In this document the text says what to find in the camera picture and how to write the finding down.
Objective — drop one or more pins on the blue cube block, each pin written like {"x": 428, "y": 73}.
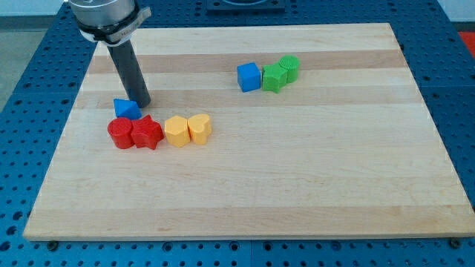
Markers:
{"x": 249, "y": 77}

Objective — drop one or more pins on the red star block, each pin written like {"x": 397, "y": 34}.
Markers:
{"x": 146, "y": 132}

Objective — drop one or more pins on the light wooden board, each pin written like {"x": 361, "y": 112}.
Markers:
{"x": 347, "y": 151}

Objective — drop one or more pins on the green cylinder block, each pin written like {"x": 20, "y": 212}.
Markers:
{"x": 291, "y": 64}

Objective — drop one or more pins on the red cylinder block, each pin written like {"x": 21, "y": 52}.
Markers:
{"x": 119, "y": 130}

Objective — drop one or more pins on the blue triangle block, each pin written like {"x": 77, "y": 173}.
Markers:
{"x": 127, "y": 109}

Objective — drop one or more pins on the green star block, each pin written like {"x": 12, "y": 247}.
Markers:
{"x": 274, "y": 77}

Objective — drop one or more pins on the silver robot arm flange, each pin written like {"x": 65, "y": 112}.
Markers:
{"x": 111, "y": 22}

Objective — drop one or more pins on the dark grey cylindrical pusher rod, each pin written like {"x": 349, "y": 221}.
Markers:
{"x": 128, "y": 68}

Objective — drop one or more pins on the yellow heart block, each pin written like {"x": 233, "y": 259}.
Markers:
{"x": 200, "y": 128}

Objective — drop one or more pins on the yellow hexagon block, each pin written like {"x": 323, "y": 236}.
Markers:
{"x": 177, "y": 131}

